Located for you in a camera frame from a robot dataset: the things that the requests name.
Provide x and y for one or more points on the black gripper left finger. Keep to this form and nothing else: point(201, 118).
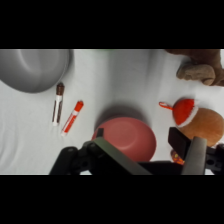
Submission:
point(116, 151)

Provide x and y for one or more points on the brown marker pen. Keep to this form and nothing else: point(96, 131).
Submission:
point(58, 106)

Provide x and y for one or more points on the brown plush animal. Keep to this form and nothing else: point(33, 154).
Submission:
point(200, 71)

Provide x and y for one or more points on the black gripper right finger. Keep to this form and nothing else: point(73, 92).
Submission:
point(195, 156)

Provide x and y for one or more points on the pink bowl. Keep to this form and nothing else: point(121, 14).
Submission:
point(130, 136)

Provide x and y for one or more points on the grey bowl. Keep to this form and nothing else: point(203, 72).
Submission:
point(33, 70)

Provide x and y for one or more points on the orange plush with santa hat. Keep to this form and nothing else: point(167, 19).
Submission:
point(206, 125)

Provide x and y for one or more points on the orange marker pen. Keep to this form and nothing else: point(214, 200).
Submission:
point(71, 118)

